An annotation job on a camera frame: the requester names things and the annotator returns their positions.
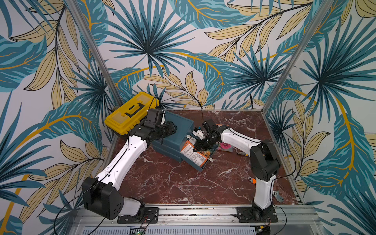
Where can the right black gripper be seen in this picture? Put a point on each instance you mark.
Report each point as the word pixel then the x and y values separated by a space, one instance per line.
pixel 201 142

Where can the right aluminium corner post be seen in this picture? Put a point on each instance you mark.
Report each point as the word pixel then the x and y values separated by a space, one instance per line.
pixel 312 27

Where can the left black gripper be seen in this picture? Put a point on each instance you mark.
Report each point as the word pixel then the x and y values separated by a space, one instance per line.
pixel 170 126

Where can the aluminium corner post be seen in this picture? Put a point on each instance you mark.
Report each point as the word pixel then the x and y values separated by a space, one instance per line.
pixel 92 45
pixel 312 27

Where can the teal three-drawer cabinet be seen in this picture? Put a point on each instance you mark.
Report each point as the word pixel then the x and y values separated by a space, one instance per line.
pixel 172 145

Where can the pink flower seed bag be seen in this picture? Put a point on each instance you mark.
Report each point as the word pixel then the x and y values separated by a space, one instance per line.
pixel 225 147

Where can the aluminium front rail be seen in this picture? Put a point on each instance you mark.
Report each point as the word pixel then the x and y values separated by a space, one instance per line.
pixel 185 219

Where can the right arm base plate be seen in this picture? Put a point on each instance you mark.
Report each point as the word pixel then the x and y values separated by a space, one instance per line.
pixel 254 214

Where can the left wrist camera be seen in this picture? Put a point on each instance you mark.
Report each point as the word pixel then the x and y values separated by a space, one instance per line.
pixel 154 118

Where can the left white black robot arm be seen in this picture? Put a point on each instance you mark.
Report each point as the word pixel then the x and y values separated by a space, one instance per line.
pixel 101 195

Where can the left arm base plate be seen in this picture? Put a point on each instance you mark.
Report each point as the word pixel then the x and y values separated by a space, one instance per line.
pixel 146 215

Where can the yellow black toolbox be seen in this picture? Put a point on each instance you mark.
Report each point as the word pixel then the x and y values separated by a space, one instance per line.
pixel 126 117

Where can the orange vegetable seed bag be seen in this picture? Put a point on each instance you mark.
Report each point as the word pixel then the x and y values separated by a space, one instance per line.
pixel 199 158

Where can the left aluminium corner post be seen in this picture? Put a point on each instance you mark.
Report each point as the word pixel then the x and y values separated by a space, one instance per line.
pixel 92 45

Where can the teal drawer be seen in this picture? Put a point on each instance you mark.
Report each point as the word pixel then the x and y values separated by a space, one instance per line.
pixel 212 149

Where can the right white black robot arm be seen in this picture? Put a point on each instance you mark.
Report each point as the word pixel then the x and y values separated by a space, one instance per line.
pixel 264 160

